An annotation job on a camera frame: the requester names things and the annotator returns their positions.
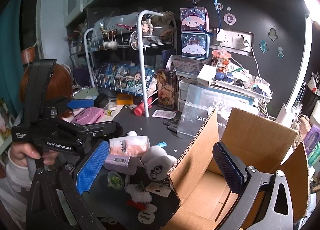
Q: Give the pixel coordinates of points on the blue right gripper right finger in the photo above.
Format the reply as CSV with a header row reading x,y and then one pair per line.
x,y
231,167

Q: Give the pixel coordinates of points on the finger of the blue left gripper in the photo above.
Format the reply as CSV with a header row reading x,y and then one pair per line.
x,y
80,103

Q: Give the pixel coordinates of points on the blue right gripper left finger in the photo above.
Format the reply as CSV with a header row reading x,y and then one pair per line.
x,y
89,167

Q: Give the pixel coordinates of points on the green jelly cup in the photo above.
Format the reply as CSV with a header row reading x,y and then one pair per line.
x,y
115,180

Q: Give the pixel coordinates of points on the pink refill pouch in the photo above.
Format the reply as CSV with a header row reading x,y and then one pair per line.
x,y
135,146

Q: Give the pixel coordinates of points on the white fluffy keychain plush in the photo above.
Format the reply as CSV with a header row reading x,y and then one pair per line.
x,y
138,193

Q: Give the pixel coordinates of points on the small blue clip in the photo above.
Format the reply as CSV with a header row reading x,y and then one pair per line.
x,y
162,144

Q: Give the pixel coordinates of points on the white plush with glasses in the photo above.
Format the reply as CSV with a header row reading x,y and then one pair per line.
x,y
157,163

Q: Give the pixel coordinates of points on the purple barcode box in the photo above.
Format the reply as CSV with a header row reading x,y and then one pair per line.
x,y
123,164

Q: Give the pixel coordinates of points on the person's left hand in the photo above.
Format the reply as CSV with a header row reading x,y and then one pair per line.
x,y
19,152

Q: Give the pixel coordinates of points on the pink patterned tissue box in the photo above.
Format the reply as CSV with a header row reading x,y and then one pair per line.
x,y
89,115

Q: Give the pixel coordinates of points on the small white yellow bottle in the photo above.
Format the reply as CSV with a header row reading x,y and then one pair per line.
x,y
110,110

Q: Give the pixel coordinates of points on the brown cardboard box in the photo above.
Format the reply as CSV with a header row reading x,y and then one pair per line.
x,y
277,189

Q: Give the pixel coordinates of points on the orange small box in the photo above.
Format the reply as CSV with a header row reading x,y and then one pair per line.
x,y
124,99

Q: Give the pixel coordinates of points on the anime poster strip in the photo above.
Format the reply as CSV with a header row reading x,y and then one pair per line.
x,y
121,78

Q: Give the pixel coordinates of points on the red plastic bottle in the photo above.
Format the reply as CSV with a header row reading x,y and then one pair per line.
x,y
140,109

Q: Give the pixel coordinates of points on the clear zip bag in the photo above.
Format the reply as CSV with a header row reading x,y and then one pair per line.
x,y
202,101

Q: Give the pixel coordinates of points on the black marker pen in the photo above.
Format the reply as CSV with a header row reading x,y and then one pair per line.
x,y
174,128

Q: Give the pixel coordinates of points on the paper tag with hole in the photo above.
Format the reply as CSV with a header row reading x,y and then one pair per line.
x,y
158,189

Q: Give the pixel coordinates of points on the pink white sachet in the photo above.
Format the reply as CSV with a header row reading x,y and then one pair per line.
x,y
164,114

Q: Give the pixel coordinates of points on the white drawer unit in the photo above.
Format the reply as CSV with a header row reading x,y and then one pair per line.
x,y
182,92

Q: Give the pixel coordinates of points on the orange figure toy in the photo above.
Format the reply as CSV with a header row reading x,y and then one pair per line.
x,y
221,60

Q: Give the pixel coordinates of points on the blue Cinnamoroll box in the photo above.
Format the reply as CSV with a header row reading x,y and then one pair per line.
x,y
195,45

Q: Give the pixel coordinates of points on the white wire shelf rack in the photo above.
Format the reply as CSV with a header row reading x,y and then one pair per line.
x,y
140,51

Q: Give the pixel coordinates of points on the white wall power socket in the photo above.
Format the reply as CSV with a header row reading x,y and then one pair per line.
x,y
234,39

